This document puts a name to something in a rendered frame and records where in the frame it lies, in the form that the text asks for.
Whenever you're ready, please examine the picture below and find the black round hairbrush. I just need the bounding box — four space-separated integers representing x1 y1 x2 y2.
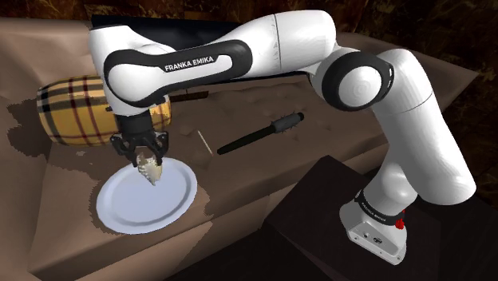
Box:
215 112 306 156

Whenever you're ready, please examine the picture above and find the white round plate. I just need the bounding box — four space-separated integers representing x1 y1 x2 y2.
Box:
95 156 199 235

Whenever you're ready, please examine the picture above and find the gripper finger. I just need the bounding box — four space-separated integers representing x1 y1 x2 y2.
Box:
148 136 169 167
113 141 141 168

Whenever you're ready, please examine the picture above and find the yellow plaid cushion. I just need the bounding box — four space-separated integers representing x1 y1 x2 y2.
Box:
36 74 172 148

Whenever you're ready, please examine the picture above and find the pale spiky shell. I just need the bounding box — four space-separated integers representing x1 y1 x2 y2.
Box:
136 152 164 187

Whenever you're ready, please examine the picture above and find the thin pale wooden stick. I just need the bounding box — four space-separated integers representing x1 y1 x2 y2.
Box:
196 129 215 157

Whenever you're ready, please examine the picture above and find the brown sofa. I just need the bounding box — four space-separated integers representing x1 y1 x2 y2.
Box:
0 17 480 281

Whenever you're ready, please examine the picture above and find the dark robot stand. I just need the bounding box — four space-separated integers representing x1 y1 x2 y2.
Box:
166 154 498 281

